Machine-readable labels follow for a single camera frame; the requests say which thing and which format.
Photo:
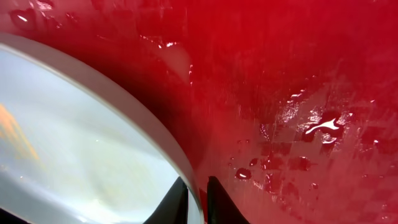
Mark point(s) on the red plastic tray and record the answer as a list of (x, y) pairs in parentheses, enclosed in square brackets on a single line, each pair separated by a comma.
[(291, 104)]

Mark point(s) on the light blue plate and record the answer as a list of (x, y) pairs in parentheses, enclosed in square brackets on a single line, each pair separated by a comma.
[(78, 148)]

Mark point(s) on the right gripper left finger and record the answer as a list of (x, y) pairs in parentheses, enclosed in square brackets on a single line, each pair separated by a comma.
[(173, 209)]

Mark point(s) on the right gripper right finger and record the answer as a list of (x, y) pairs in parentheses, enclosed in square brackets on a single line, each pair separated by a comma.
[(220, 207)]

